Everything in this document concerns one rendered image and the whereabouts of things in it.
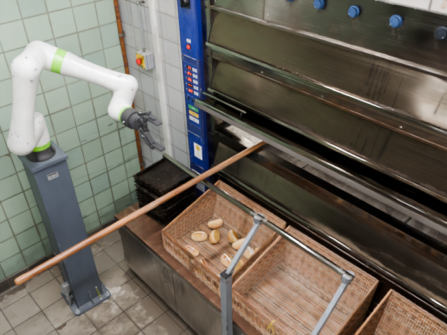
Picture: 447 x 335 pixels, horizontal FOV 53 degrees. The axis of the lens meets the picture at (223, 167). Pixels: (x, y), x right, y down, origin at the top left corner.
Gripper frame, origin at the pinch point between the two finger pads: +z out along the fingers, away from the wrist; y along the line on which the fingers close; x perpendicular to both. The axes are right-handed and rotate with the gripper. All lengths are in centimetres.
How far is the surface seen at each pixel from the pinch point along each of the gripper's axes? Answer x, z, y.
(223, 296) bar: 5, 46, 67
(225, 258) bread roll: -23, 17, 84
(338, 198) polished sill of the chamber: -56, 63, 32
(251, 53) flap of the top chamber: -53, 5, -26
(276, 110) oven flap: -54, 22, -1
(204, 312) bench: -1, 22, 108
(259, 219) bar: -18, 46, 32
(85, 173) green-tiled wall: -6, -115, 86
